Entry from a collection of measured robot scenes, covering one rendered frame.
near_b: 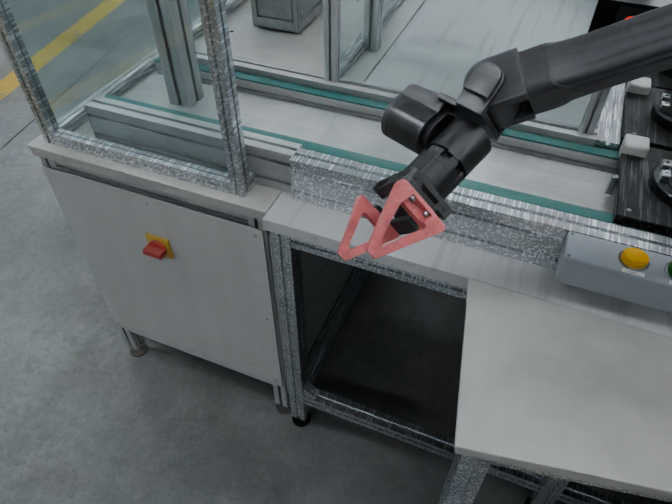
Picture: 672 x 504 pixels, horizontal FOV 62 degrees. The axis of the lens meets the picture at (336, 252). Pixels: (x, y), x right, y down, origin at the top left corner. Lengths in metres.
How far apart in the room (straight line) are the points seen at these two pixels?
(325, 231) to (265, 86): 0.45
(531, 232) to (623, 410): 0.33
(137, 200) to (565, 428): 1.00
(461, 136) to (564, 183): 0.58
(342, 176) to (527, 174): 0.38
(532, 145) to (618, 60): 0.62
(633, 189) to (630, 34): 0.52
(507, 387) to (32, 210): 2.28
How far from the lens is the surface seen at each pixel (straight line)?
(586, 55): 0.66
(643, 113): 1.40
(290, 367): 1.55
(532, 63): 0.66
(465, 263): 1.06
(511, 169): 1.21
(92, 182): 1.43
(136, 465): 1.85
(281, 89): 1.38
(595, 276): 1.00
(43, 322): 2.29
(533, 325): 1.00
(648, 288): 1.02
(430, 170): 0.62
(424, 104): 0.69
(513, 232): 1.05
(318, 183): 1.12
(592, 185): 1.23
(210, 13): 1.00
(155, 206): 1.34
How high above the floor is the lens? 1.61
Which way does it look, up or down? 46 degrees down
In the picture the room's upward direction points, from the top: straight up
